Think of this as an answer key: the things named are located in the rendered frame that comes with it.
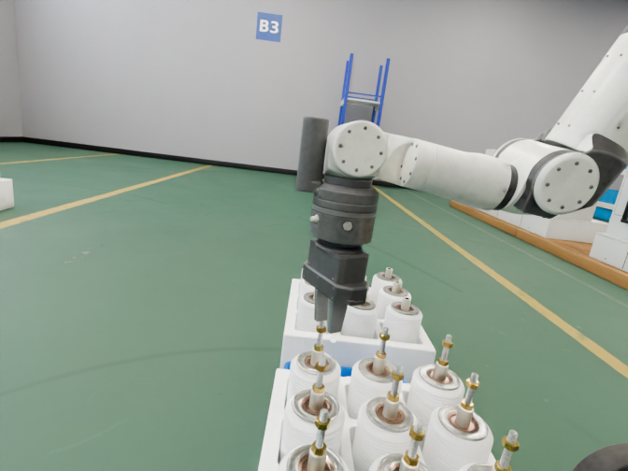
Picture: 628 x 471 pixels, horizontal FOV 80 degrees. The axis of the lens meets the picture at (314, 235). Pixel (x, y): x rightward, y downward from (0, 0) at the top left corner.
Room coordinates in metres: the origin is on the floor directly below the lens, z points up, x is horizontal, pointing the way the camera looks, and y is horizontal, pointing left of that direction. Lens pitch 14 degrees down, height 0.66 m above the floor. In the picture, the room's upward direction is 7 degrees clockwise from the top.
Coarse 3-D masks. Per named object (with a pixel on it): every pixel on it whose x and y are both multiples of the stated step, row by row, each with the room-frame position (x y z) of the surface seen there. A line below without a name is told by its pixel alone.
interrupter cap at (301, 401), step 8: (304, 392) 0.53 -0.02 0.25; (296, 400) 0.51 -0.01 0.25; (304, 400) 0.52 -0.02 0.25; (328, 400) 0.52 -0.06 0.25; (336, 400) 0.53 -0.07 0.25; (296, 408) 0.50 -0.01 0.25; (304, 408) 0.50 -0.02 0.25; (328, 408) 0.51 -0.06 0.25; (336, 408) 0.51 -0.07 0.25; (304, 416) 0.48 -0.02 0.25; (312, 416) 0.48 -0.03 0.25; (328, 416) 0.49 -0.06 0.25; (336, 416) 0.49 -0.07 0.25
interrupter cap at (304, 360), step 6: (300, 354) 0.64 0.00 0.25; (306, 354) 0.65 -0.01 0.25; (324, 354) 0.66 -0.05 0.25; (300, 360) 0.63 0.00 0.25; (306, 360) 0.63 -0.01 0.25; (330, 360) 0.64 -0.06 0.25; (300, 366) 0.61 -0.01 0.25; (306, 366) 0.61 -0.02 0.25; (312, 366) 0.62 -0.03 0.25; (330, 366) 0.62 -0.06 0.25; (306, 372) 0.60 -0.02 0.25; (312, 372) 0.59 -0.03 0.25; (324, 372) 0.60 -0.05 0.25; (330, 372) 0.60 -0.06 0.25
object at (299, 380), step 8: (296, 368) 0.61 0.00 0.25; (336, 368) 0.62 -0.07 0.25; (296, 376) 0.59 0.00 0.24; (304, 376) 0.59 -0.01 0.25; (312, 376) 0.59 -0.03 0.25; (328, 376) 0.59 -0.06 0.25; (336, 376) 0.60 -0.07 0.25; (288, 384) 0.63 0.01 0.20; (296, 384) 0.59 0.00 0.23; (304, 384) 0.59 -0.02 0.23; (312, 384) 0.58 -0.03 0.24; (328, 384) 0.59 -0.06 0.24; (336, 384) 0.61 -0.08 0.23; (288, 392) 0.61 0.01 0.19; (296, 392) 0.59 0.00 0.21; (328, 392) 0.59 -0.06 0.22; (336, 392) 0.61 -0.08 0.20
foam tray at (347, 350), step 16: (288, 320) 0.92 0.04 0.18; (288, 336) 0.85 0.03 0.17; (304, 336) 0.85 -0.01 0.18; (336, 336) 0.87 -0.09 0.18; (352, 336) 0.88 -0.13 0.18; (288, 352) 0.85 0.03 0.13; (336, 352) 0.85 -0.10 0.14; (352, 352) 0.85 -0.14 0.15; (368, 352) 0.85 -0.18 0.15; (400, 352) 0.85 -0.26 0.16; (416, 352) 0.86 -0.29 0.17; (432, 352) 0.86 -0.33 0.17; (416, 368) 0.86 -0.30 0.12
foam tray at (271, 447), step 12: (276, 372) 0.69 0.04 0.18; (288, 372) 0.69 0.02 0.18; (276, 384) 0.65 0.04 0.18; (348, 384) 0.68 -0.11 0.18; (408, 384) 0.70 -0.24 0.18; (276, 396) 0.61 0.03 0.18; (336, 396) 0.64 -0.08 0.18; (276, 408) 0.58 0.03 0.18; (276, 420) 0.55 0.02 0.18; (348, 420) 0.57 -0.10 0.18; (276, 432) 0.52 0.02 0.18; (348, 432) 0.54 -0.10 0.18; (264, 444) 0.50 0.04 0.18; (276, 444) 0.50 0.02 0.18; (348, 444) 0.52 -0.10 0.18; (420, 444) 0.56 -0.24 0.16; (264, 456) 0.47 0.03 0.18; (276, 456) 0.48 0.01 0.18; (348, 456) 0.49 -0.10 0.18; (420, 456) 0.51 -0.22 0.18; (492, 456) 0.53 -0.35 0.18; (264, 468) 0.45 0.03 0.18; (276, 468) 0.45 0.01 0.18
